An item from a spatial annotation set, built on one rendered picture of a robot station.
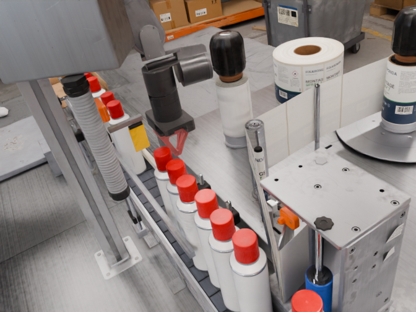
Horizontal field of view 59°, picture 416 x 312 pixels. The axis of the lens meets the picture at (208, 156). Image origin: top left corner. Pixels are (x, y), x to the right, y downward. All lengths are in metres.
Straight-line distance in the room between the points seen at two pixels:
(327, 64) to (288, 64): 0.10
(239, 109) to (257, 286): 0.51
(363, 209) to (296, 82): 0.70
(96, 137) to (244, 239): 0.25
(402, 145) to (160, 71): 0.60
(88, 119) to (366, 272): 0.40
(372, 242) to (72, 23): 0.43
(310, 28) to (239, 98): 2.25
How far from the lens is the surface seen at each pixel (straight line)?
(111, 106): 0.90
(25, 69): 0.56
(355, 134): 1.01
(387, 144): 0.98
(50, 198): 1.14
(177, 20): 4.59
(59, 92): 1.79
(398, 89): 0.96
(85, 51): 0.51
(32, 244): 1.02
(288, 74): 1.10
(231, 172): 0.92
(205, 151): 1.01
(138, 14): 0.68
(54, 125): 0.66
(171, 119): 0.72
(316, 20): 3.11
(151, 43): 0.67
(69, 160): 0.70
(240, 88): 0.91
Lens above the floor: 1.46
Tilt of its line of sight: 36 degrees down
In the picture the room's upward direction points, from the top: 12 degrees counter-clockwise
